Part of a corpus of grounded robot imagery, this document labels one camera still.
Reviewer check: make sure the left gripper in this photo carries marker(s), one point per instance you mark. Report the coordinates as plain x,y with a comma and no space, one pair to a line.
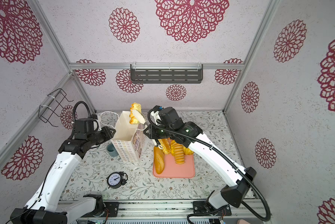
109,134

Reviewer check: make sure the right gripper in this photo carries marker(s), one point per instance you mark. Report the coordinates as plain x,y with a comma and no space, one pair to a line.
151,129

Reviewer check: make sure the white paper bag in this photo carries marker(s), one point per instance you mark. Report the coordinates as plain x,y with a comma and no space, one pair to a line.
128,139

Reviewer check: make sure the long baguette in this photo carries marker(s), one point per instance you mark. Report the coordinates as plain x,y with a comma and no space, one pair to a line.
158,160

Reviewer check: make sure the pale yellow square bread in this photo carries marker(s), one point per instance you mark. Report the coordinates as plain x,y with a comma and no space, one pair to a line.
136,116

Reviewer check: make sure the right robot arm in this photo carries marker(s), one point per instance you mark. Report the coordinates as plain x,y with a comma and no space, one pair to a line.
163,123

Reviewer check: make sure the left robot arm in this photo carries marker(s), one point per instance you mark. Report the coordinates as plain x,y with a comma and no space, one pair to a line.
42,208

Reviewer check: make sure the corn-like yellow bread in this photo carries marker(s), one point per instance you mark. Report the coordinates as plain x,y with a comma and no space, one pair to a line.
165,146

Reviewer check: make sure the ridged spiral bread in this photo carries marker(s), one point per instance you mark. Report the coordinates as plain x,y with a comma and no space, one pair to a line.
177,150

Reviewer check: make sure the small yellow bread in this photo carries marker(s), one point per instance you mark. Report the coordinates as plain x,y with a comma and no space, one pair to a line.
187,151

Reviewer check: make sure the teal cup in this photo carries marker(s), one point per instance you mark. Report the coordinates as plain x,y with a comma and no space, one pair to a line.
112,150

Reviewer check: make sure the pink tray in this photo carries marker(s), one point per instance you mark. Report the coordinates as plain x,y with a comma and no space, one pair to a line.
173,170

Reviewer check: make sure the black alarm clock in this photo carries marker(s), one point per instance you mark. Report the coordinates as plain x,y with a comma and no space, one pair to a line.
117,179

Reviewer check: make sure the black wire rack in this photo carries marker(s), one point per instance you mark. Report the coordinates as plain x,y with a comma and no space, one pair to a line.
47,110

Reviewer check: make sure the grey wall shelf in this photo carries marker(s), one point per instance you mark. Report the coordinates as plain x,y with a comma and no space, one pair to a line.
166,74

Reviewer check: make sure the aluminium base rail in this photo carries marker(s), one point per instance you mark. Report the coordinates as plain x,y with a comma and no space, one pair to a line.
172,209

